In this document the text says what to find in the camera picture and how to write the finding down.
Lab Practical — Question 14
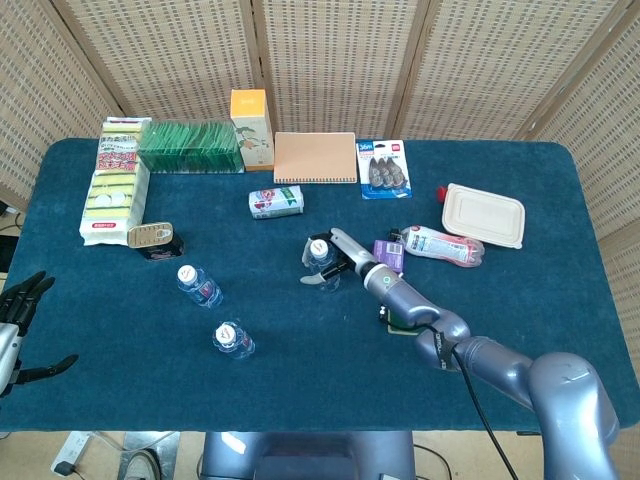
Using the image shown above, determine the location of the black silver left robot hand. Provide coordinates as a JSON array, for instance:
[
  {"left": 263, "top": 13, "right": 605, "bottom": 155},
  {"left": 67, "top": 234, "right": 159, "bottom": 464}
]
[{"left": 0, "top": 271, "right": 80, "bottom": 399}]

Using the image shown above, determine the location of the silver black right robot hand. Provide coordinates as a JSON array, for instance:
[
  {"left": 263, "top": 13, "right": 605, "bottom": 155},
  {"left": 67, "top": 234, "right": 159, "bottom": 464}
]
[{"left": 299, "top": 228, "right": 376, "bottom": 287}]

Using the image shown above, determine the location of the purple small carton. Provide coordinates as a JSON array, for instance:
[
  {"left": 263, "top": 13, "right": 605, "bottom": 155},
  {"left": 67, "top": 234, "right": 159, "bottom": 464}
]
[{"left": 370, "top": 238, "right": 406, "bottom": 276}]

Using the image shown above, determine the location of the green yellow scouring sponge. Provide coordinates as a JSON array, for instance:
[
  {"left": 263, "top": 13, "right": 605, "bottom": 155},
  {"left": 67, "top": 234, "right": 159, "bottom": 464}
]
[{"left": 385, "top": 304, "right": 426, "bottom": 337}]

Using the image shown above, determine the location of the white red labelled drink bottle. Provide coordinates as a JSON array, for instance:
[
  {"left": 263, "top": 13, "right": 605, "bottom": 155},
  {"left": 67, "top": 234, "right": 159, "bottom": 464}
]
[{"left": 389, "top": 224, "right": 487, "bottom": 270}]

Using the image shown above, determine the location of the blue correction tape blister pack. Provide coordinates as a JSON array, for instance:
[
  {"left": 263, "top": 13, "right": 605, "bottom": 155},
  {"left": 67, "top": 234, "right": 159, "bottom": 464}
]
[{"left": 355, "top": 139, "right": 414, "bottom": 201}]

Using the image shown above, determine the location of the white green printed can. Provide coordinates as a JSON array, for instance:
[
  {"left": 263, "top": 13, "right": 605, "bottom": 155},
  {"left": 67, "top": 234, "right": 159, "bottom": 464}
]
[{"left": 248, "top": 185, "right": 306, "bottom": 221}]

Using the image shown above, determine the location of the orange spiral notebook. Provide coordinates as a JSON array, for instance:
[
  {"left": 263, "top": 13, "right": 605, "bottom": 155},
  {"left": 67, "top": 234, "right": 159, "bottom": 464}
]
[{"left": 272, "top": 131, "right": 359, "bottom": 186}]

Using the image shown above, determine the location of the beige lidded food container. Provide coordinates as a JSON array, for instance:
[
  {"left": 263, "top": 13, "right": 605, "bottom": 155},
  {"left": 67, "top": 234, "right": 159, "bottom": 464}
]
[{"left": 440, "top": 182, "right": 527, "bottom": 250}]

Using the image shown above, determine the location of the blue table cloth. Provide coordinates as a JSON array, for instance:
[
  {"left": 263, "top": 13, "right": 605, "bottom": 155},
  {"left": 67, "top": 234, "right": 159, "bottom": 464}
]
[{"left": 0, "top": 138, "right": 629, "bottom": 434}]

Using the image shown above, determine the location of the yellow white sponge multipack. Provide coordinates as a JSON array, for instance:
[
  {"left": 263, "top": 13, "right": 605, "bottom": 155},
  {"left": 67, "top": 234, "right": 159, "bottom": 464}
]
[{"left": 78, "top": 116, "right": 153, "bottom": 248}]

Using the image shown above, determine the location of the white power strip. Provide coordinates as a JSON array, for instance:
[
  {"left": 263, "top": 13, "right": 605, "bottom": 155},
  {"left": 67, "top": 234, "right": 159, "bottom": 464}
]
[{"left": 49, "top": 432, "right": 96, "bottom": 476}]

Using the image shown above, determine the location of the black gold luncheon meat tin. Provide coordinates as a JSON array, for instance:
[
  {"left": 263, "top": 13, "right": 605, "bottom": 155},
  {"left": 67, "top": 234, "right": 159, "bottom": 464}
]
[{"left": 126, "top": 222, "right": 185, "bottom": 262}]

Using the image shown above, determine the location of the orange cream pomelo carton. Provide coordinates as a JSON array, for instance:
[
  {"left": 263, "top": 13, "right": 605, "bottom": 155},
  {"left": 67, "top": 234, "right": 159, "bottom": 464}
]
[{"left": 229, "top": 88, "right": 276, "bottom": 173}]

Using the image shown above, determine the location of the woven folding screen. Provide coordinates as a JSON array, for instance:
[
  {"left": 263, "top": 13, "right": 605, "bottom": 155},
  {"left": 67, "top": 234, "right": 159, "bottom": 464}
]
[{"left": 0, "top": 0, "right": 640, "bottom": 326}]

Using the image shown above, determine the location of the metal table foot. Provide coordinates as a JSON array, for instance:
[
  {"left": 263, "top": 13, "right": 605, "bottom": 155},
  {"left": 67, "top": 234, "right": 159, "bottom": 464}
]
[{"left": 122, "top": 432, "right": 181, "bottom": 480}]

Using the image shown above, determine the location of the clear box of green sachets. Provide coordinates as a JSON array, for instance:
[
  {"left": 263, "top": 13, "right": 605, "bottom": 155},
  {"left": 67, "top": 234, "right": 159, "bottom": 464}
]
[{"left": 136, "top": 119, "right": 245, "bottom": 175}]

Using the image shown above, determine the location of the grey-blue robot torso base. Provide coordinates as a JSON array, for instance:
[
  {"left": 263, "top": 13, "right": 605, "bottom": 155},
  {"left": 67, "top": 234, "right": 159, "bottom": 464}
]
[{"left": 199, "top": 430, "right": 417, "bottom": 480}]

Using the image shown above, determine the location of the black cable strap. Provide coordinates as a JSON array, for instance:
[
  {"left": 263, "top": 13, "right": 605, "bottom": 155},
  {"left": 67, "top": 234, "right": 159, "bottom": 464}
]
[{"left": 427, "top": 329, "right": 459, "bottom": 372}]

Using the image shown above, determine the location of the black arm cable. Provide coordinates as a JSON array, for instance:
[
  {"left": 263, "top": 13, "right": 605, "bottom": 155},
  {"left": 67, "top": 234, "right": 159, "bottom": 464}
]
[{"left": 452, "top": 349, "right": 516, "bottom": 480}]

